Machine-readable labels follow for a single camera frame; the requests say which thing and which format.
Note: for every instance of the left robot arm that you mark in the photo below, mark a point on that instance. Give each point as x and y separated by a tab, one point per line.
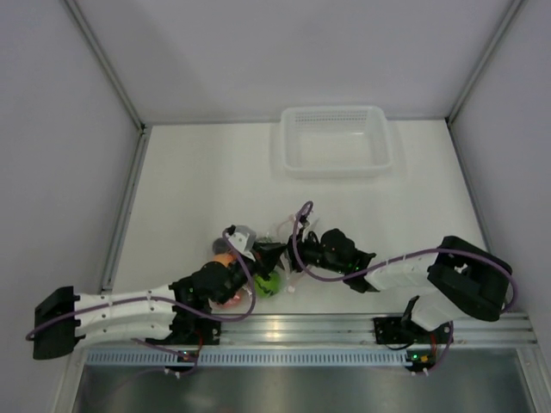
66	320

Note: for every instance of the green fake apple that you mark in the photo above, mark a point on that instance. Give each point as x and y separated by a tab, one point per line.
270	287

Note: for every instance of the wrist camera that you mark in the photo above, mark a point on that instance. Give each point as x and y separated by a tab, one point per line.
309	222
242	239

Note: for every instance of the white plastic basket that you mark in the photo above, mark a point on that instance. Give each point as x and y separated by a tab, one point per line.
336	142

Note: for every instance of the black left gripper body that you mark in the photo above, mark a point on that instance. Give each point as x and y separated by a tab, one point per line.
238	274

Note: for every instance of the dark purple fake plum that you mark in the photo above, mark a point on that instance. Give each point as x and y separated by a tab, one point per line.
220	246

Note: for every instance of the aluminium frame rail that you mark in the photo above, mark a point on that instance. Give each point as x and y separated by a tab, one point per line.
91	40

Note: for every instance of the white slotted cable duct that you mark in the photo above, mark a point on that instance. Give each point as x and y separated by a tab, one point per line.
225	357

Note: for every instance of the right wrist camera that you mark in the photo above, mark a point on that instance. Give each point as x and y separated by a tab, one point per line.
309	222

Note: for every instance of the orange peach fake fruit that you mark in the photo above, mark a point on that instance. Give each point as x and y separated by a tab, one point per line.
225	259

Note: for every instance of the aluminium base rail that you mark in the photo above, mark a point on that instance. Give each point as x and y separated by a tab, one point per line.
513	330

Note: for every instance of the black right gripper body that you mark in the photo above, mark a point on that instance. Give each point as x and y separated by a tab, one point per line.
309	251

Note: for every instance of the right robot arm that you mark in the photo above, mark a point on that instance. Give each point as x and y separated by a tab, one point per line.
457	278

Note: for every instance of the clear zip top bag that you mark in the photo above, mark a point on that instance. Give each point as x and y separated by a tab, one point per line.
276	233

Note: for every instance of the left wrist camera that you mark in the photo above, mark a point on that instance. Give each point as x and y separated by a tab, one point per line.
242	239

